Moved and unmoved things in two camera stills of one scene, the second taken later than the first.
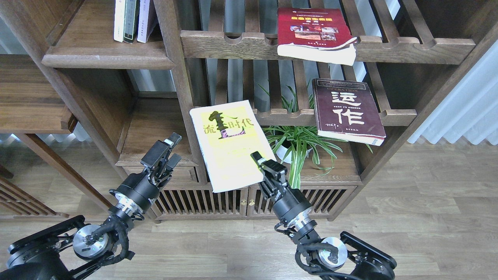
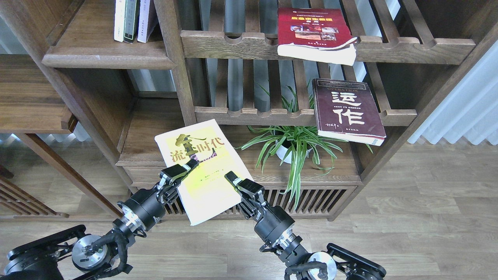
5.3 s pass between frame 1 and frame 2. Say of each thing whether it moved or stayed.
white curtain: stayed
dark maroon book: stayed
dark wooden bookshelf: stayed
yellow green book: moved
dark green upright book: stayed
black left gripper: moved
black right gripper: moved
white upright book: stayed
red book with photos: stayed
